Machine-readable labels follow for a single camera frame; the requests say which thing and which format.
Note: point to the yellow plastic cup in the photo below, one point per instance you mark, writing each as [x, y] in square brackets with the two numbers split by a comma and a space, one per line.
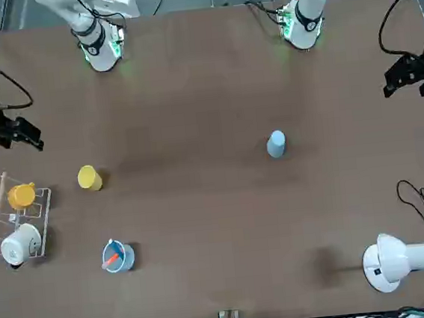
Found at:
[88, 177]

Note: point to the blue plastic cup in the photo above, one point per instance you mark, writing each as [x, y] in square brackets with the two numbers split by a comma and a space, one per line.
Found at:
[276, 145]

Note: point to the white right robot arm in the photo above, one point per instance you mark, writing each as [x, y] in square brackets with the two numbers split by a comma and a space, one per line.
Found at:
[100, 53]

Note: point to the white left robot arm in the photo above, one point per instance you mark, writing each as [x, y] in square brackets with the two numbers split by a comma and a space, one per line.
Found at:
[306, 26]

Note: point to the clear measuring cup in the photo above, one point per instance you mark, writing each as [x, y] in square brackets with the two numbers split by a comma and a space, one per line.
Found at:
[127, 259]

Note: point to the orange-yellow mug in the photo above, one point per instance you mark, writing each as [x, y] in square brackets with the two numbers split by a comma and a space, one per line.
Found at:
[21, 196]

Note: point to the white mug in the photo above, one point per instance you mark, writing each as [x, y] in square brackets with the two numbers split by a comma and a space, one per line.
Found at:
[19, 245]

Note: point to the blue pen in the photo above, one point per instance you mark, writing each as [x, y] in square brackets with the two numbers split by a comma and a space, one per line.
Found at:
[120, 250]

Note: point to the orange-red marker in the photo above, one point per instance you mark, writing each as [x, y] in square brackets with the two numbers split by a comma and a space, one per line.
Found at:
[113, 258]

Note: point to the white control box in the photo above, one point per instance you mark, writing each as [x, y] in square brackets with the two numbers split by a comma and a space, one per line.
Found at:
[122, 2]

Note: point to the white desk lamp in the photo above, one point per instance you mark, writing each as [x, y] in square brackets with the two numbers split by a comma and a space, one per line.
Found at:
[390, 258]

